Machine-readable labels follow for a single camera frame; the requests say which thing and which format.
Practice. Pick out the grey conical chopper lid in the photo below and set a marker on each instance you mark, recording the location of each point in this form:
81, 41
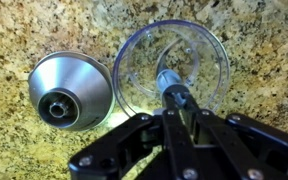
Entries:
77, 80

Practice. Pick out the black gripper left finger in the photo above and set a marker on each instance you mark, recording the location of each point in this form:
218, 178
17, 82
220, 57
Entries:
124, 143

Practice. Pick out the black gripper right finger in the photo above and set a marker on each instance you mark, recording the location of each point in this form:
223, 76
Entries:
250, 143

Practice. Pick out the clear plastic chopper bowl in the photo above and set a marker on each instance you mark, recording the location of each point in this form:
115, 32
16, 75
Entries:
207, 53

